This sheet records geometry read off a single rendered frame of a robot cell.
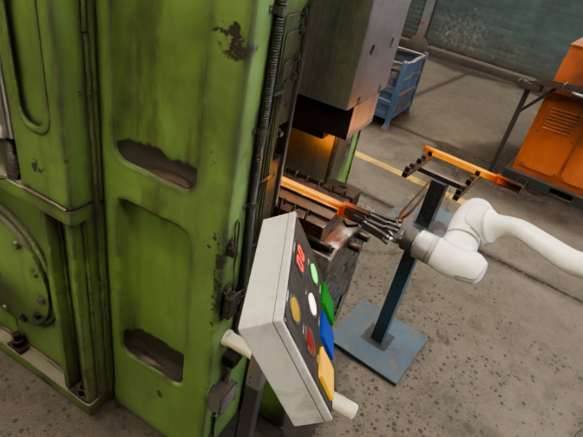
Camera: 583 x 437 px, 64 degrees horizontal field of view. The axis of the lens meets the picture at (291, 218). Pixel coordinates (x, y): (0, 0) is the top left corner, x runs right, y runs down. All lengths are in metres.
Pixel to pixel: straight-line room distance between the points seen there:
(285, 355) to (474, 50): 8.42
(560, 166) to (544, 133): 0.33
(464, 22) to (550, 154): 4.68
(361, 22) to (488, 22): 7.84
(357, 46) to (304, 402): 0.78
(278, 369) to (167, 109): 0.70
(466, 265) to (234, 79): 0.82
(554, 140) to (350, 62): 3.74
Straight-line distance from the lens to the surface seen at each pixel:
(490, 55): 8.97
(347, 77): 1.17
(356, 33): 1.15
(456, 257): 1.41
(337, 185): 1.65
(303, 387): 0.90
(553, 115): 4.72
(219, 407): 1.67
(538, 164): 4.85
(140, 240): 1.51
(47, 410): 2.16
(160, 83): 1.23
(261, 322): 0.79
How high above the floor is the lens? 1.75
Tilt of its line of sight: 33 degrees down
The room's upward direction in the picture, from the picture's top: 12 degrees clockwise
